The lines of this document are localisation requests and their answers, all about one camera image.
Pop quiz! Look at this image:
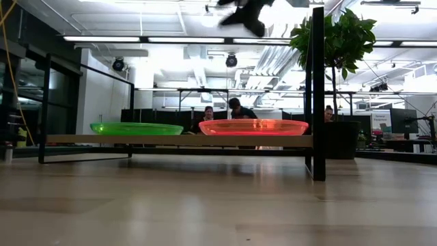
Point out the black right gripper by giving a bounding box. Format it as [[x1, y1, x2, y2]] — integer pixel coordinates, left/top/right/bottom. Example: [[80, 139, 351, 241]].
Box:
[[218, 0, 276, 38]]

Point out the wooden shelf black metal frame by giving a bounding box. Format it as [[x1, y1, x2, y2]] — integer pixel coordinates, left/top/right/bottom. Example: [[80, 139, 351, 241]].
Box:
[[38, 6, 326, 182]]

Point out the long ceiling light bar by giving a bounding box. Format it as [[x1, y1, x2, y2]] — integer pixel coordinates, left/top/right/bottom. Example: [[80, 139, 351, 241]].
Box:
[[63, 35, 437, 48]]

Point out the green potted plant black pot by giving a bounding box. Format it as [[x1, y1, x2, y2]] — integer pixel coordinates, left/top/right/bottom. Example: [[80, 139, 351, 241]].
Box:
[[289, 7, 378, 161]]

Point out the black office partition row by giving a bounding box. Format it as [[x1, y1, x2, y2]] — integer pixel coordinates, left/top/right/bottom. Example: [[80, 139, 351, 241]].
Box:
[[119, 108, 229, 135]]

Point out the white sign board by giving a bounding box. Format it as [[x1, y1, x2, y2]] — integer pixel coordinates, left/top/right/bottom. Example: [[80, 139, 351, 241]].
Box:
[[371, 112, 392, 133]]

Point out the black background monitor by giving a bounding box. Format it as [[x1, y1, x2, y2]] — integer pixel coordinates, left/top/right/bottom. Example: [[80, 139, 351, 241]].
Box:
[[390, 107, 419, 135]]

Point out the background office desk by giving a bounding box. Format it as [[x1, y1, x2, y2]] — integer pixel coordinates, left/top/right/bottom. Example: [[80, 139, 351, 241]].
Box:
[[385, 138, 437, 154]]

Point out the yellow container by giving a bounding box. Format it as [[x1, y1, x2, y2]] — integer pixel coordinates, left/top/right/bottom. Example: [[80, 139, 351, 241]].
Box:
[[16, 126, 28, 148]]

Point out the small white bottle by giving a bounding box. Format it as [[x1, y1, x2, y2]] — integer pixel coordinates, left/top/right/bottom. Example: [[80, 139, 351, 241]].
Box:
[[3, 142, 14, 163]]

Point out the black background rig frame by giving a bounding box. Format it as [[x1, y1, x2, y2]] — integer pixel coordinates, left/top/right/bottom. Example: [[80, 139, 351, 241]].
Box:
[[135, 87, 229, 113]]

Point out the black aluminium table frame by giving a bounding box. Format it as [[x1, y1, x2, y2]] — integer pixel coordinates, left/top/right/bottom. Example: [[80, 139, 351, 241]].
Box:
[[13, 146, 437, 165]]

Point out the yellow cable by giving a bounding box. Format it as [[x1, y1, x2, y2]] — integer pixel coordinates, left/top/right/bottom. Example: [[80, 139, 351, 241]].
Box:
[[0, 0, 36, 146]]

